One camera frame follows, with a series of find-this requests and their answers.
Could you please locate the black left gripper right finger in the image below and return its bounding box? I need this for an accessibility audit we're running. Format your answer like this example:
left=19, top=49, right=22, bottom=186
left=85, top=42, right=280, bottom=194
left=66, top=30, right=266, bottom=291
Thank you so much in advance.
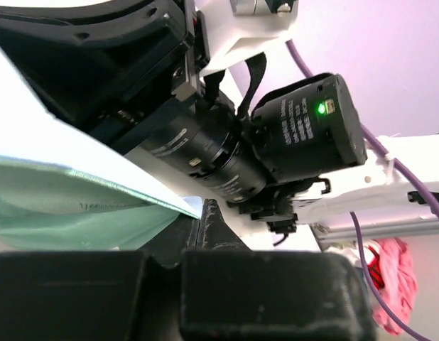
left=178, top=202, right=376, bottom=340

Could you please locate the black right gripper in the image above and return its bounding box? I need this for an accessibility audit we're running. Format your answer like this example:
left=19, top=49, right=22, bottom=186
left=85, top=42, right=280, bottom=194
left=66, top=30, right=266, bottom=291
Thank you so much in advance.
left=0, top=1, right=367, bottom=233

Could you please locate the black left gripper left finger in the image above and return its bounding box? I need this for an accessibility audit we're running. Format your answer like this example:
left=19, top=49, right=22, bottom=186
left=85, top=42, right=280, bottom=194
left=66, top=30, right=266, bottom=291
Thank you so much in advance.
left=0, top=251, right=146, bottom=340

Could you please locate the blue green satin pillowcase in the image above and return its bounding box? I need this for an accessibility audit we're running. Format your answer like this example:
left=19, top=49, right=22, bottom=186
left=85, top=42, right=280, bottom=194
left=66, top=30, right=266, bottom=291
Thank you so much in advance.
left=0, top=10, right=202, bottom=251

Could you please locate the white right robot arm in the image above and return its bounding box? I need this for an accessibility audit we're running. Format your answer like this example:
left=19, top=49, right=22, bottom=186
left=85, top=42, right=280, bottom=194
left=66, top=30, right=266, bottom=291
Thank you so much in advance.
left=0, top=1, right=439, bottom=251

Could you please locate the pink red cloth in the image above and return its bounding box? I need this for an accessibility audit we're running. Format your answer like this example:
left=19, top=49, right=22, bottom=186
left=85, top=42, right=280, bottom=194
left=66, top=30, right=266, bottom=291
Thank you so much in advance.
left=364, top=238, right=418, bottom=325

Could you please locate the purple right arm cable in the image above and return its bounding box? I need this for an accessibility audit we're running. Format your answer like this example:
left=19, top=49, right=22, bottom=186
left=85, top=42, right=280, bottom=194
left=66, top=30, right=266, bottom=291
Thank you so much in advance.
left=285, top=38, right=439, bottom=341

